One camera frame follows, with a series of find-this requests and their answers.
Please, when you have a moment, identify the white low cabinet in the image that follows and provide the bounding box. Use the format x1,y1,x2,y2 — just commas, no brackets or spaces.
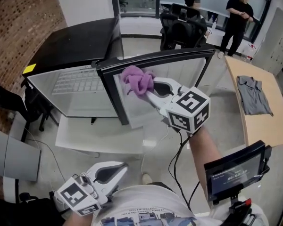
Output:
3,177,19,203

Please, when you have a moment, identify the white wire shelf rack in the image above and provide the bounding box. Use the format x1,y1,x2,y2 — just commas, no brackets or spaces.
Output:
51,69,106,95

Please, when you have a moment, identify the light wooden table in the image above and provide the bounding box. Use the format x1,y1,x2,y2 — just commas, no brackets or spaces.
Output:
224,55,283,148

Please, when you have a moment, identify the person's right forearm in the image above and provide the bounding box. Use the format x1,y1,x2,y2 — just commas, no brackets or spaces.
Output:
190,126,224,197

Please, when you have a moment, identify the black chest-mounted monitor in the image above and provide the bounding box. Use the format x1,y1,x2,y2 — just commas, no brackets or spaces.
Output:
204,140,272,206

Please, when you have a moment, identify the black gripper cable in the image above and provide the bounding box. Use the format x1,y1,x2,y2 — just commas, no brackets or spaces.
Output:
168,126,200,211

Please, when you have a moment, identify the white power cable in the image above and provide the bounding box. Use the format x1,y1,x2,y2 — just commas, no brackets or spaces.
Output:
141,126,169,174

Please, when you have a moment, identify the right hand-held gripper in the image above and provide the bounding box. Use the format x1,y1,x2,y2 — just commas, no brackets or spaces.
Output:
145,77,211,134

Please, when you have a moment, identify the black monitor mount, red button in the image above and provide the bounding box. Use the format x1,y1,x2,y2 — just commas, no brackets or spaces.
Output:
228,192,253,226

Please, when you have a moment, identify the white table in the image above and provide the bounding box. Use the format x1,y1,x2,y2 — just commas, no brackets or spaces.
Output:
55,112,144,160

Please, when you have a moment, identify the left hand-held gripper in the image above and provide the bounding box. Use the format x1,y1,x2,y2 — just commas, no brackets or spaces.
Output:
54,161,129,218

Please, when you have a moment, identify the black mini fridge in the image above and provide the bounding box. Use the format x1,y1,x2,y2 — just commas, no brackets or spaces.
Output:
22,17,216,129

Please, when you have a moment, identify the person's white printed shirt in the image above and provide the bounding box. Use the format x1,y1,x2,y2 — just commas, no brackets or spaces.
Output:
93,185,269,226

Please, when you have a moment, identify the purple cleaning cloth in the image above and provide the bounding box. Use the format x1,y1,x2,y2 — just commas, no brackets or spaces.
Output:
121,65,156,96

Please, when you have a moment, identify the thin grey floor cable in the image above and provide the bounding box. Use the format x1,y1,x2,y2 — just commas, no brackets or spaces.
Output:
25,128,67,181

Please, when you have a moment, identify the person's left forearm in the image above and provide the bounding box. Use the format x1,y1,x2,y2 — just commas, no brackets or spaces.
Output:
65,212,95,226

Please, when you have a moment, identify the white red-print box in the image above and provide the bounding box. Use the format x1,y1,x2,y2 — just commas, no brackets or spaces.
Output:
244,43,257,61

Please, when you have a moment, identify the person's left shoe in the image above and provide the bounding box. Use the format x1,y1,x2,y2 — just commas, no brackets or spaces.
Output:
141,172,153,185

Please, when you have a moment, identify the black mesh office chair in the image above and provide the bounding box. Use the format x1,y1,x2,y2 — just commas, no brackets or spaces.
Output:
0,79,59,142

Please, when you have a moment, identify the grey shirt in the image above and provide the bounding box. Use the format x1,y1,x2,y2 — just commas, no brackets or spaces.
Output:
236,75,274,116

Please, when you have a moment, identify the grey cabinet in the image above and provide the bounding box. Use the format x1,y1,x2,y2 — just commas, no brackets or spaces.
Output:
0,126,42,182

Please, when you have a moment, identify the grey metal locker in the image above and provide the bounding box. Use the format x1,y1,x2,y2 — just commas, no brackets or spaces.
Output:
250,7,283,76

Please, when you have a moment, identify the person's left leg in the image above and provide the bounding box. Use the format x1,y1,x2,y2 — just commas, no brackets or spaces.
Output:
146,182,176,193

